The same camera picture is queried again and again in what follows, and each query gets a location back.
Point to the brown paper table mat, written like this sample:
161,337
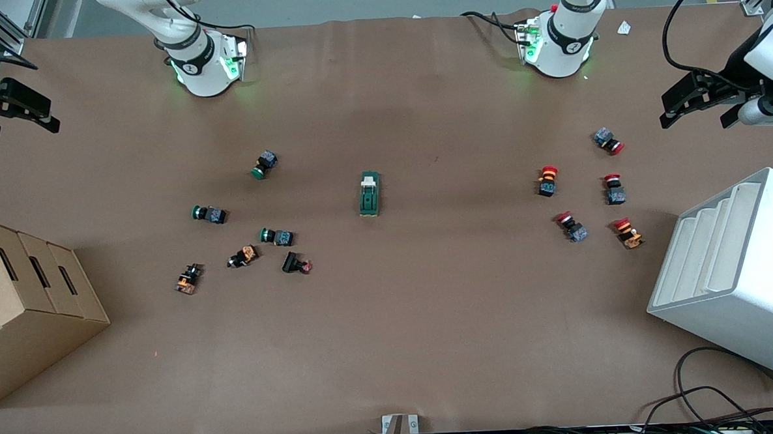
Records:
430,319

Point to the green push button switch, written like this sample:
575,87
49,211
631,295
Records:
278,237
210,215
265,164

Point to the white paper scrap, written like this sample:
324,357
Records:
624,28

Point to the red emergency button orange block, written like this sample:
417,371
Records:
628,233
547,181

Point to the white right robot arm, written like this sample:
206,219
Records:
200,62

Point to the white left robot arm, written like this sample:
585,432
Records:
565,39

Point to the black switch red lens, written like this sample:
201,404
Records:
294,263

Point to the grey metal bracket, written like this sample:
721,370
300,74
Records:
399,432

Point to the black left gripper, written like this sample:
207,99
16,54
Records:
731,75

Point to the red emergency button blue block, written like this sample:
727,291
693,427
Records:
608,140
572,227
615,191

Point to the black switch orange block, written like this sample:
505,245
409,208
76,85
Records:
189,278
243,256

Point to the brown cardboard box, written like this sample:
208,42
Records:
32,311

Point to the white stepped storage rack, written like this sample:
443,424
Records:
742,293

